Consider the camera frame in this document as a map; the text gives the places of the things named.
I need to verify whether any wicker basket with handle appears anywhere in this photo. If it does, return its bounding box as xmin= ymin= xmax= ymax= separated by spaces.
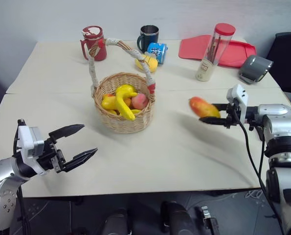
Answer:
xmin=87 ymin=37 xmax=157 ymax=134

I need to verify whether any dark rounded shape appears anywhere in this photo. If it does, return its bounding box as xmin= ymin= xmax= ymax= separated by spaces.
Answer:
xmin=160 ymin=200 xmax=197 ymax=235

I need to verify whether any pink peach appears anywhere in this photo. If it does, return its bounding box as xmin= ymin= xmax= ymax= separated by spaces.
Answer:
xmin=131 ymin=93 xmax=149 ymax=110

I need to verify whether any dark blue steel mug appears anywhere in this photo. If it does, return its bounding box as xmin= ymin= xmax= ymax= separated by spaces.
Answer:
xmin=136 ymin=24 xmax=160 ymax=53

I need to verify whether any clear tube with red lid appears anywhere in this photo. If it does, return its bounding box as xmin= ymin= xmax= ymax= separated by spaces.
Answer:
xmin=195 ymin=23 xmax=237 ymax=82

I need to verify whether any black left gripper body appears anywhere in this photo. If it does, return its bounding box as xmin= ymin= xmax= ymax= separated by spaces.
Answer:
xmin=37 ymin=136 xmax=67 ymax=174

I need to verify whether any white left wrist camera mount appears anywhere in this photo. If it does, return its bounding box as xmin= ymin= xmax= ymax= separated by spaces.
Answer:
xmin=14 ymin=124 xmax=48 ymax=176

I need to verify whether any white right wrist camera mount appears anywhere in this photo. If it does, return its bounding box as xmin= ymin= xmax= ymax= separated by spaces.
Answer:
xmin=226 ymin=84 xmax=249 ymax=123

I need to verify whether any red plastic tray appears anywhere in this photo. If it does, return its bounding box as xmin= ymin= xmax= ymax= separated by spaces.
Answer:
xmin=179 ymin=35 xmax=257 ymax=69

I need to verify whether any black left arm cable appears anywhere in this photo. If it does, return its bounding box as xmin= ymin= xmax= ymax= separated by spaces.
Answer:
xmin=12 ymin=118 xmax=30 ymax=235

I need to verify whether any yellow fruit with red tip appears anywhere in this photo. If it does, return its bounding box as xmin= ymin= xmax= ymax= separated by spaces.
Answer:
xmin=101 ymin=94 xmax=118 ymax=110

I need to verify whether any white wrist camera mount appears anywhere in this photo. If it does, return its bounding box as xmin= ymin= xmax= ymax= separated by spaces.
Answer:
xmin=14 ymin=124 xmax=48 ymax=176
xmin=226 ymin=84 xmax=249 ymax=123

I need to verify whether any yellow plastic fruit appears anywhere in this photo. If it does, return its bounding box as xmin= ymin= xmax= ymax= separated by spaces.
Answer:
xmin=134 ymin=53 xmax=159 ymax=73

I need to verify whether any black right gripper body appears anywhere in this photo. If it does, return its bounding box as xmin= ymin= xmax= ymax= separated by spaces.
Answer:
xmin=224 ymin=103 xmax=238 ymax=129

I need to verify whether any white cable on floor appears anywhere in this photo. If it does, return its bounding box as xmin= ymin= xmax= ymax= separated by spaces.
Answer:
xmin=245 ymin=189 xmax=269 ymax=204

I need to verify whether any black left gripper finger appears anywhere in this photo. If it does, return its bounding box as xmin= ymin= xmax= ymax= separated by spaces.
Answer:
xmin=48 ymin=124 xmax=86 ymax=144
xmin=62 ymin=147 xmax=98 ymax=173

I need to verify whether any black chair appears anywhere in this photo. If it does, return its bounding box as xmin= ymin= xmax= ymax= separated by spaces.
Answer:
xmin=268 ymin=31 xmax=291 ymax=94

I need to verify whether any red mug with lid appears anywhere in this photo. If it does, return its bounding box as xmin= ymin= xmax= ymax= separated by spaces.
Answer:
xmin=80 ymin=25 xmax=108 ymax=62

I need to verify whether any small yellow banana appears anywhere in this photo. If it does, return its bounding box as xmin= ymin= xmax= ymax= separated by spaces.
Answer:
xmin=107 ymin=108 xmax=142 ymax=116

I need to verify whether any blue can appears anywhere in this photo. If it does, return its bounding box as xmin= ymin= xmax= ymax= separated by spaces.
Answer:
xmin=146 ymin=42 xmax=169 ymax=65

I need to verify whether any large yellow banana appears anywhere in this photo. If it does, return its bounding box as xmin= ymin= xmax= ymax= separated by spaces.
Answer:
xmin=114 ymin=84 xmax=138 ymax=121

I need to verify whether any red yellow mango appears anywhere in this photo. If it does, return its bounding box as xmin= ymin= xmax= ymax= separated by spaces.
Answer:
xmin=188 ymin=96 xmax=222 ymax=119

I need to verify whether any black ribbed connector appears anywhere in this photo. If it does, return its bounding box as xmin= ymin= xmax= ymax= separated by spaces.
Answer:
xmin=200 ymin=205 xmax=220 ymax=235

